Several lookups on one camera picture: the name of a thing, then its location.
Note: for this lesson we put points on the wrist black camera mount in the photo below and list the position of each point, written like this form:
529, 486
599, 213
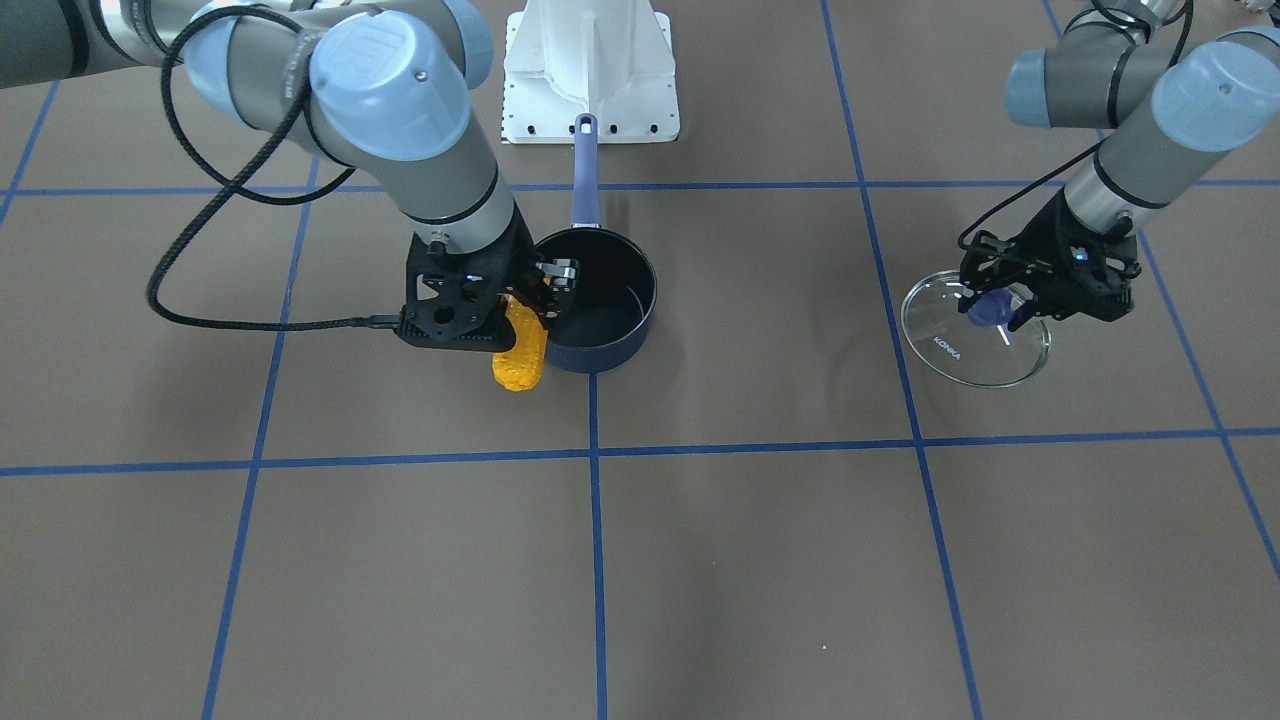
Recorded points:
476, 326
1000, 262

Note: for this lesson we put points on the dark blue saucepan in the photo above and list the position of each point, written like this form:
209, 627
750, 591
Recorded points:
615, 285

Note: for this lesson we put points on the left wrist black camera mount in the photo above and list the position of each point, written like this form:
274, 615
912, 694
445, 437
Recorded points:
1000, 262

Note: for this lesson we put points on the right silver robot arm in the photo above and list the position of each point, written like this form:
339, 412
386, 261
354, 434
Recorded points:
378, 86

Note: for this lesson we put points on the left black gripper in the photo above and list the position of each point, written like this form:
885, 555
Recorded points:
1047, 226

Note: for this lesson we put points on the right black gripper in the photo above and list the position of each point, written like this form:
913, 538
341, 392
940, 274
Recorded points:
519, 259

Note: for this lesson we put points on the glass pot lid blue knob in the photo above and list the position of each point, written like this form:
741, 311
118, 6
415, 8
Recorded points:
971, 341

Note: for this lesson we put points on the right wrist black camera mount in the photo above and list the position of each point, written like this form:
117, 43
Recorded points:
476, 326

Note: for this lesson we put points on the white camera stand pillar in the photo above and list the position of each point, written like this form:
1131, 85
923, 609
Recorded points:
614, 60

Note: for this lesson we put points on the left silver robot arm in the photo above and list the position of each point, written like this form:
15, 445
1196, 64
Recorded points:
1172, 112

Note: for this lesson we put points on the yellow corn cob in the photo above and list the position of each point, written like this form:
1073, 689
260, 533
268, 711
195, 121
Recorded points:
519, 368

